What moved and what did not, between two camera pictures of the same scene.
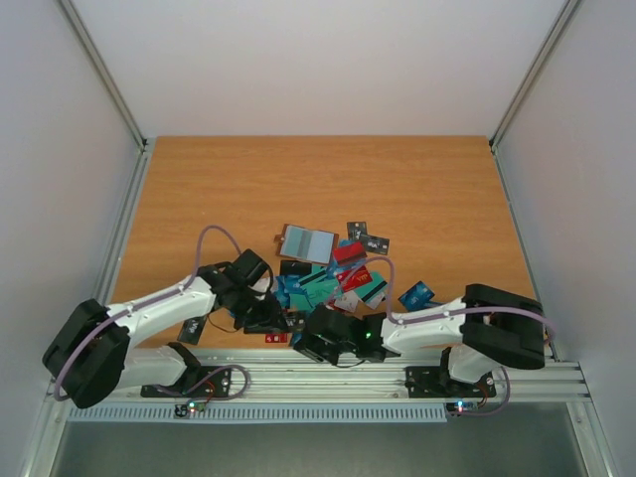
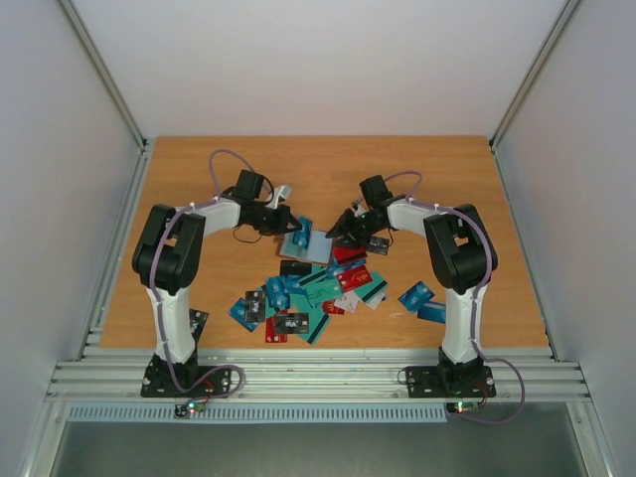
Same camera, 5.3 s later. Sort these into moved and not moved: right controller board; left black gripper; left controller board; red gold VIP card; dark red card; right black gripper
Moved: right black gripper; left black gripper
Not moved: red gold VIP card; dark red card; right controller board; left controller board
